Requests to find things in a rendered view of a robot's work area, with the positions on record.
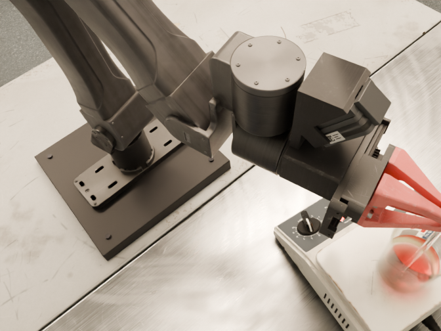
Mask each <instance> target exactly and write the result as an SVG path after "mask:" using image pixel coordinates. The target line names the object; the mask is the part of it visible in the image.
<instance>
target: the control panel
mask: <svg viewBox="0 0 441 331"><path fill-rule="evenodd" d="M329 203H330V201H329V200H326V199H325V198H322V199H321V200H318V201H317V202H316V203H314V204H312V205H311V206H309V207H307V208H306V209H304V210H303V211H307V213H308V215H309V217H312V218H316V219H318V220H319V221H320V223H321V224H322V221H323V219H324V216H325V214H326V210H327V207H328V205H329ZM351 219H352V218H350V217H347V218H346V219H345V218H344V219H343V220H342V221H340V222H339V224H338V226H337V231H336V233H335V234H337V233H338V232H339V231H341V230H343V229H344V228H346V227H347V226H349V225H351V224H352V223H353V222H352V221H351ZM302 220H303V219H302V217H301V212H299V213H298V214H296V215H294V216H293V217H291V218H289V219H288V220H286V221H284V222H283V223H281V224H279V225H278V228H279V229H280V230H282V231H283V232H284V233H285V234H286V235H287V236H288V237H290V239H292V241H294V243H296V244H297V245H298V246H299V247H300V248H301V249H302V250H303V251H305V252H308V251H310V250H311V249H313V248H315V247H316V246H318V245H319V244H321V243H322V242H324V241H325V240H327V239H328V237H326V236H324V235H322V234H321V233H319V231H318V232H316V233H314V234H311V235H302V234H300V233H299V232H298V230H297V225H298V224H299V222H300V221H302Z"/></svg>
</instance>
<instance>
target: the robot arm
mask: <svg viewBox="0 0 441 331"><path fill-rule="evenodd" d="M9 1H10V2H11V3H12V4H13V5H14V6H15V7H16V8H17V9H18V10H19V11H20V13H21V14H22V15H23V16H24V18H25V19H26V20H27V21H28V23H29V24H30V26H31V27H32V28H33V30H34V31H35V33H36V34H37V35H38V37H39V38H40V40H41V41H42V42H43V44H44V46H46V48H47V50H48V51H49V52H50V54H51V55H52V57H53V58H54V59H55V61H56V63H57V64H58V65H59V66H60V68H61V70H62V71H63V73H64V75H65V76H66V78H67V79H68V81H69V83H70V85H71V86H72V89H73V91H74V93H75V96H76V101H77V103H78V105H79V106H80V108H81V109H80V110H79V111H80V113H81V114H82V116H83V117H84V118H85V120H86V121H87V123H88V124H89V125H90V126H91V128H92V129H93V130H92V133H91V142H92V144H93V145H95V146H97V147H98V148H100V149H102V150H103V151H105V152H107V153H108V154H107V155H106V156H105V157H103V158H102V159H101V160H99V161H98V162H97V163H95V164H94V165H92V166H91V167H90V168H89V169H87V170H85V171H84V172H83V173H82V174H80V175H78V176H77V177H76V178H75V179H74V180H73V184H74V185H75V187H76V188H77V189H78V191H79V192H80V193H81V194H82V195H83V197H84V198H85V199H86V201H88V203H89V204H90V205H91V206H92V208H93V209H95V210H99V209H101V208H102V207H104V206H105V205H106V204H107V203H108V202H110V201H111V200H113V199H114V198H115V197H116V196H118V195H119V194H121V193H122V192H123V191H124V190H125V189H127V188H128V187H130V186H131V185H132V184H133V183H135V182H136V181H137V180H139V179H140V178H141V177H143V176H144V175H145V174H147V172H149V171H150V170H152V169H153V168H154V167H156V166H157V165H158V164H160V163H161V162H162V161H164V159H166V158H167V157H169V156H170V155H171V154H172V153H174V152H175V151H176V150H178V149H179V148H180V147H181V146H183V145H184V144H186V145H188V146H190V147H191V148H193V149H195V150H197V151H198V152H201V153H202V154H204V155H206V156H208V157H210V158H211V159H212V158H213V156H214V155H215V154H216V153H217V152H218V150H219V149H220V147H221V146H222V145H223V144H224V143H225V141H226V140H227V139H228V138H229V136H230V135H231V134H233V138H232V144H231V151H232V153H233V155H235V156H237V157H239V158H241V159H243V160H246V161H248V162H250V163H252V164H254V165H256V166H258V167H260V168H262V169H265V170H267V171H269V172H271V173H273V174H275V175H279V177H281V178H282V179H285V180H287V181H289V182H291V183H293V184H295V185H297V186H299V187H301V188H304V189H306V190H308V191H310V192H312V193H314V194H316V195H318V196H320V197H322V198H325V199H326V200H329V201H330V203H329V205H328V207H327V210H326V213H325V216H324V219H323V221H322V224H321V227H320V230H319V233H321V234H322V235H324V236H326V237H328V238H330V239H333V237H334V235H335V233H336V231H337V226H338V224H339V222H340V220H341V219H342V218H345V219H346V218H347V217H350V218H352V219H351V221H352V222H353V223H356V224H357V225H359V226H361V227H364V228H413V229H423V230H427V231H435V232H441V193H440V192H439V191H438V190H437V189H436V187H435V186H434V185H433V184H432V183H431V182H430V180H429V179H428V178H427V176H426V175H425V174H424V173H423V172H422V171H421V169H420V168H419V166H418V165H417V164H416V163H415V162H414V161H413V159H412V158H411V157H410V155H409V154H408V153H407V152H406V151H405V150H404V149H402V148H399V147H397V146H394V145H392V144H389V145H388V147H387V149H386V151H385V153H384V155H382V154H380V151H381V150H380V149H378V146H377V145H378V144H379V141H380V140H381V137H382V136H383V135H384V134H385V133H386V131H387V129H388V127H389V124H390V122H391V120H390V119H388V118H385V114H386V113H387V110H388V109H389V107H390V105H391V101H389V99H388V98H387V97H386V96H385V95H384V94H383V93H382V91H381V90H380V89H379V88H378V87H377V86H376V85H375V83H374V82H373V81H372V80H371V78H370V77H369V76H370V74H371V72H370V71H369V70H368V69H367V68H366V67H363V66H361V65H358V64H355V63H353V62H350V61H347V60H344V59H342V58H339V57H337V56H333V55H331V54H328V53H325V52H323V53H322V55H321V57H320V58H319V59H318V61H317V63H316V64H315V65H314V67H313V69H312V70H311V71H310V73H309V74H308V75H307V77H306V79H305V80H304V78H305V70H306V57H305V54H304V53H303V51H302V50H301V48H300V47H299V46H298V45H296V44H295V43H294V42H292V41H290V40H288V39H286V38H283V37H278V36H273V35H265V36H259V37H253V36H251V35H248V34H246V33H243V32H240V31H236V32H234V34H233V35H232V36H231V37H230V38H229V39H228V41H227V42H226V43H225V44H224V45H223V46H222V47H221V48H220V49H219V50H218V51H217V52H216V53H214V52H213V51H209V52H208V53H205V52H204V50H203V49H202V48H201V47H200V46H199V45H198V43H197V42H196V41H195V40H193V39H190V38H189V37H188V36H187V35H186V34H185V33H184V32H182V31H181V30H180V29H179V28H178V27H176V26H175V25H174V24H173V23H172V22H171V21H170V20H169V19H168V18H167V17H166V16H165V15H164V14H163V12H162V11H161V10H160V9H159V8H158V7H157V5H156V4H155V3H154V2H153V1H152V0H9ZM102 42H103V43H104V44H105V45H106V46H107V48H109V50H110V51H111V52H112V53H113V54H114V56H115V57H116V58H117V59H118V60H119V62H120V63H121V65H122V66H123V67H124V69H125V70H126V72H127V73H128V75H129V76H130V78H131V79H132V81H133V83H134V84H135V86H134V85H133V83H132V82H131V80H130V79H129V78H128V77H127V76H126V75H125V74H124V73H123V72H122V71H121V70H120V69H119V68H118V67H117V65H116V64H115V62H114V61H113V60H112V58H111V56H110V55H109V53H108V52H107V50H106V48H105V46H104V44H103V43H102ZM154 116H155V117H156V118H157V119H156V120H154V121H153V122H152V123H150V124H149V125H147V124H148V123H149V122H150V121H151V120H152V119H153V118H154ZM400 181H403V182H405V183H406V184H408V185H409V186H410V187H411V188H413V189H414V190H415V191H417V192H418V193H419V194H418V193H416V192H415V191H414V190H412V189H410V188H409V187H407V186H406V185H404V184H403V183H401V182H400ZM82 185H84V186H83V187H82ZM94 198H96V200H93V199H94ZM387 206H389V207H392V208H396V209H398V210H402V211H406V212H408V213H412V214H415V215H410V214H406V213H401V212H398V211H392V210H388V209H386V207H387ZM416 215H418V216H416ZM419 216H420V217H419Z"/></svg>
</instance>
